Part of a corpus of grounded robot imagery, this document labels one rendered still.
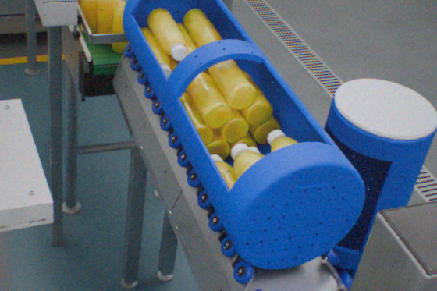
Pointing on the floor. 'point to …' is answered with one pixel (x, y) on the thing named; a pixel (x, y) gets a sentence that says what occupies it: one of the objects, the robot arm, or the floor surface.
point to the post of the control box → (55, 66)
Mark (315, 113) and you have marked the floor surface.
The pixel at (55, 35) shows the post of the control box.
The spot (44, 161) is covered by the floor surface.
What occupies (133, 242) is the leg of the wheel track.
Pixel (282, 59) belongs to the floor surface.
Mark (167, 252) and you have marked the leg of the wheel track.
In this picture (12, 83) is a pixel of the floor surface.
